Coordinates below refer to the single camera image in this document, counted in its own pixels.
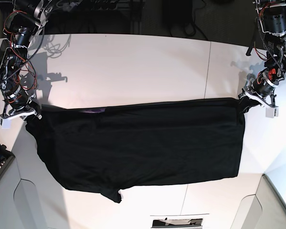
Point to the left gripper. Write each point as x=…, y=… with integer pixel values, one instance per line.
x=259, y=91

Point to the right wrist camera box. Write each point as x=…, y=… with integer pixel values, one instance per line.
x=5, y=123

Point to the grey bin at left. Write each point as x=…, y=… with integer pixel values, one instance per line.
x=20, y=206

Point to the printed paper sheet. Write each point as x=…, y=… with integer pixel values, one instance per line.
x=195, y=221

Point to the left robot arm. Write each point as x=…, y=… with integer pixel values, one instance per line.
x=269, y=43

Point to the black t-shirt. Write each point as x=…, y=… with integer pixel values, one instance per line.
x=105, y=150

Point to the grey panel at right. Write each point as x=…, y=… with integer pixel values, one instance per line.
x=265, y=209

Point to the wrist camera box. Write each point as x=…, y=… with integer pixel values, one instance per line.
x=271, y=112
x=5, y=123

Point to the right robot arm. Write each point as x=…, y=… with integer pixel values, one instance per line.
x=27, y=19

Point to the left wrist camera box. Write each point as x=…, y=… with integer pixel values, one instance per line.
x=271, y=112

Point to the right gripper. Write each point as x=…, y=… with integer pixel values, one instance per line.
x=21, y=105

